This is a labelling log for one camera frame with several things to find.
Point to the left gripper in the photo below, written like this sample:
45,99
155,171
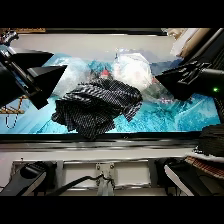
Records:
17,70

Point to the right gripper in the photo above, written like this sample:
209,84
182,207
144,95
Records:
193,80

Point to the checked shirt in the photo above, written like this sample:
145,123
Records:
100,103

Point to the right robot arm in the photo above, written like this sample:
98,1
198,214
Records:
215,80

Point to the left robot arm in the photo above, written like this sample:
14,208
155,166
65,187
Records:
8,87

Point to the black garment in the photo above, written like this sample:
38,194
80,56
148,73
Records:
213,140

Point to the red-brown striped garment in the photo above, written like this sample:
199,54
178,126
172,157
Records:
210,167

